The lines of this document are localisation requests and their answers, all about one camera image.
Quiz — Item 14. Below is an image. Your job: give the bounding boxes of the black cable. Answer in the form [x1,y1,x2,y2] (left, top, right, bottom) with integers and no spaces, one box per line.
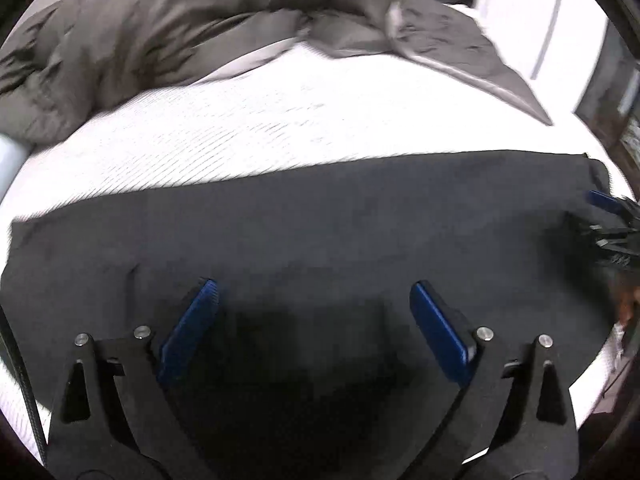
[0,305,48,463]

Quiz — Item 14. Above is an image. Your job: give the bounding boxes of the dark glass cabinet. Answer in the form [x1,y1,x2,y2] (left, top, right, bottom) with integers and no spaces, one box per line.
[572,20,640,166]

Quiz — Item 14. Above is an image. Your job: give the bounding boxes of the black pants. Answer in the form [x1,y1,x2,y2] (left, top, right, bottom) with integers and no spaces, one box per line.
[0,149,618,480]

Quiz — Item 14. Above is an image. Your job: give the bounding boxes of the white wardrobe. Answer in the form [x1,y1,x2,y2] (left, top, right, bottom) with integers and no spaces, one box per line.
[475,0,611,111]

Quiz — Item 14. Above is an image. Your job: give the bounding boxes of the slim wardrobe handle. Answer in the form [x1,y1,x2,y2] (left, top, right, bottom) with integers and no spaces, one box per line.
[531,0,562,80]

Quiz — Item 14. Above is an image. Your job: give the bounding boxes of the grey duvet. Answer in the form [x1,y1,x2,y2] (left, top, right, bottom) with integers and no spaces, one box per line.
[0,0,555,148]

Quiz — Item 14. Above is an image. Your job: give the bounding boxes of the person's right hand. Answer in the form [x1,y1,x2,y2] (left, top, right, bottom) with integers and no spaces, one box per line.
[607,270,640,326]

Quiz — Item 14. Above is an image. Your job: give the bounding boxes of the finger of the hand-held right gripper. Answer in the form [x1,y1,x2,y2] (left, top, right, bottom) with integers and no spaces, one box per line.
[585,189,640,222]
[565,212,640,257]

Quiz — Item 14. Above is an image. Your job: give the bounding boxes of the white honeycomb mattress bed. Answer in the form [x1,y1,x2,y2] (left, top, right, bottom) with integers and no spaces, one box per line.
[0,40,640,466]

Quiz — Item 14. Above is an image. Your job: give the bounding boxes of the light blue bolster pillow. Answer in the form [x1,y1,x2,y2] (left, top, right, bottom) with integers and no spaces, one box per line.
[0,132,31,196]

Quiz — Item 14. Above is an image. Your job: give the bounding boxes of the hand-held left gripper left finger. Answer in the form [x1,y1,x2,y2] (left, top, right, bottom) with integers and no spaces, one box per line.
[47,277,221,480]

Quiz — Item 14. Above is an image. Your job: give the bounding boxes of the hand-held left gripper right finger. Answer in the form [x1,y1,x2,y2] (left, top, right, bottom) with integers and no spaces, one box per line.
[409,280,581,480]

